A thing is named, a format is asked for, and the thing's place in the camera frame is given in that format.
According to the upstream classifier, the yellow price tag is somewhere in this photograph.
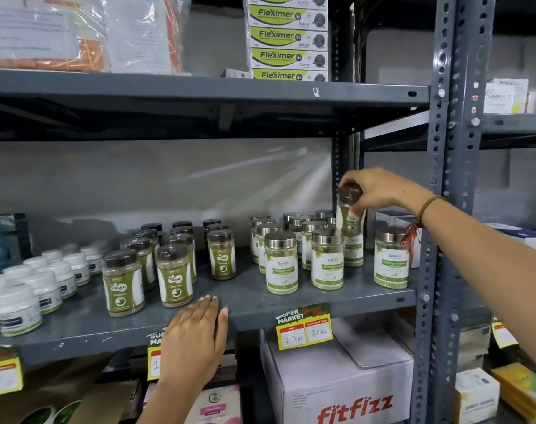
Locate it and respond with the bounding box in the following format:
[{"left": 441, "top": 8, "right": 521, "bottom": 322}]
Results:
[
  {"left": 275, "top": 303, "right": 334, "bottom": 351},
  {"left": 0, "top": 345, "right": 24, "bottom": 399},
  {"left": 146, "top": 327, "right": 168, "bottom": 382},
  {"left": 490, "top": 320, "right": 520, "bottom": 350}
]

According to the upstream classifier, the clear plastic sheet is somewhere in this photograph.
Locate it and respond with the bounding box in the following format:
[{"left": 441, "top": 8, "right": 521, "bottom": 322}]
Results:
[{"left": 0, "top": 139, "right": 339, "bottom": 261}]

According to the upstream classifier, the group of silver lid jars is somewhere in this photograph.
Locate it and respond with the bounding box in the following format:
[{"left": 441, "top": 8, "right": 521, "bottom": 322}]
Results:
[{"left": 249, "top": 209, "right": 411, "bottom": 296}]

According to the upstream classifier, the person's left hand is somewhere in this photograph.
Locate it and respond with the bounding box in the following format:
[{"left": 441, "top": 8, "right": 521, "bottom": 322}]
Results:
[{"left": 159, "top": 296, "right": 230, "bottom": 385}]

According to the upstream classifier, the plastic wrapped paper bundle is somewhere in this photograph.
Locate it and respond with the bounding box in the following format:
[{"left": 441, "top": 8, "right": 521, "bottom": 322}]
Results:
[
  {"left": 102, "top": 0, "right": 193, "bottom": 76},
  {"left": 0, "top": 0, "right": 107, "bottom": 74}
]

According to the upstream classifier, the group of white lidded jars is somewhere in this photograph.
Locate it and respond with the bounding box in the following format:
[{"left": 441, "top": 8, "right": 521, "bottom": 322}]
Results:
[{"left": 0, "top": 243, "right": 104, "bottom": 339}]

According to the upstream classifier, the yellow packets stack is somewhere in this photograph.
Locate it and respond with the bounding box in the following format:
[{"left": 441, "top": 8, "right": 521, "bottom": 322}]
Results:
[{"left": 490, "top": 362, "right": 536, "bottom": 424}]

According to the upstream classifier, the person's left forearm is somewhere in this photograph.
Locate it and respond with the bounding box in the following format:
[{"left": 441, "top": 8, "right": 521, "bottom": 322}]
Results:
[{"left": 137, "top": 375, "right": 208, "bottom": 424}]

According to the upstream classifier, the person's right hand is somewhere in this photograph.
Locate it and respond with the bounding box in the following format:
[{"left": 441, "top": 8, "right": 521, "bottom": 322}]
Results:
[{"left": 338, "top": 168, "right": 424, "bottom": 217}]

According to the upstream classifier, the person's right forearm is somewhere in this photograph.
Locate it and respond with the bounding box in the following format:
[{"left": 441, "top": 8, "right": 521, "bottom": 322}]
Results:
[{"left": 418, "top": 193, "right": 536, "bottom": 381}]

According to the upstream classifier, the brown lid green powder jar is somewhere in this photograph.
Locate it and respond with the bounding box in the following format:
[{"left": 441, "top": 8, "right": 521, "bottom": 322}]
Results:
[{"left": 337, "top": 183, "right": 367, "bottom": 237}]

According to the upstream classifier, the pink and white box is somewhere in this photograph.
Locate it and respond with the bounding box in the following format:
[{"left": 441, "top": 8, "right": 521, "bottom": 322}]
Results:
[{"left": 195, "top": 383, "right": 243, "bottom": 424}]

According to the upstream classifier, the grey metal shelving rack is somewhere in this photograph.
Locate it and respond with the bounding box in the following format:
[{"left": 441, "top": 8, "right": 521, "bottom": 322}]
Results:
[
  {"left": 0, "top": 0, "right": 460, "bottom": 424},
  {"left": 361, "top": 0, "right": 536, "bottom": 424}
]

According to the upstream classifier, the brown wrist bracelet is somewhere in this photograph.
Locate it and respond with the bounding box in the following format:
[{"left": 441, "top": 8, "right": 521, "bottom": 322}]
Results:
[{"left": 416, "top": 195, "right": 446, "bottom": 228}]

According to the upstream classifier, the blue flat box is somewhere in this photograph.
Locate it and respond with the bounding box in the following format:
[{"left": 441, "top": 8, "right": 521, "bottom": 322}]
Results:
[{"left": 497, "top": 227, "right": 536, "bottom": 256}]

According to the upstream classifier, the red wrist thread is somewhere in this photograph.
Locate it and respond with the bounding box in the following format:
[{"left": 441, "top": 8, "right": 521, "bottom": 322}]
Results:
[{"left": 400, "top": 221, "right": 424, "bottom": 254}]

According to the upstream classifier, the white medicine box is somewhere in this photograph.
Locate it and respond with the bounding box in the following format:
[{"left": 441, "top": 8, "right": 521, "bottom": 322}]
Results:
[{"left": 483, "top": 78, "right": 530, "bottom": 115}]

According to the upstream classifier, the white cardboard box red print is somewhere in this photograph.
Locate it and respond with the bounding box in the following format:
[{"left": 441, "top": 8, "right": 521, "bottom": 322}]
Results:
[{"left": 259, "top": 315, "right": 415, "bottom": 424}]

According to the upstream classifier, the brown paper bag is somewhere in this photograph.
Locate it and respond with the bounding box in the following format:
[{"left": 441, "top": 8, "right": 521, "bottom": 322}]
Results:
[{"left": 0, "top": 355, "right": 141, "bottom": 424}]

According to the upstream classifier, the group of brown capped jars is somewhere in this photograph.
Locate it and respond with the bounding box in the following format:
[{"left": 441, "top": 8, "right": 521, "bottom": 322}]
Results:
[{"left": 102, "top": 218, "right": 238, "bottom": 319}]

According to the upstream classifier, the small white green box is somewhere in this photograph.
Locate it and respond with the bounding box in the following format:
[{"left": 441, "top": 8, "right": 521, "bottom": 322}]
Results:
[{"left": 454, "top": 367, "right": 501, "bottom": 424}]

